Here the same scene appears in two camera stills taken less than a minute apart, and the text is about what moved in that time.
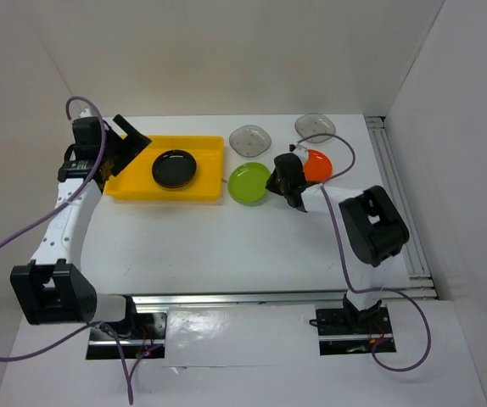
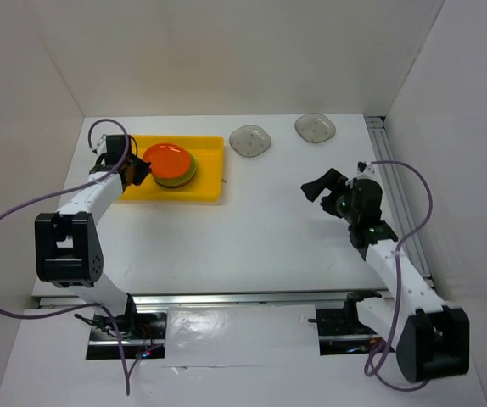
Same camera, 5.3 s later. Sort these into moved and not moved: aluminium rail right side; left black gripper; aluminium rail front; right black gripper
Moved: right black gripper; left black gripper
Not moved: aluminium rail right side; aluminium rail front
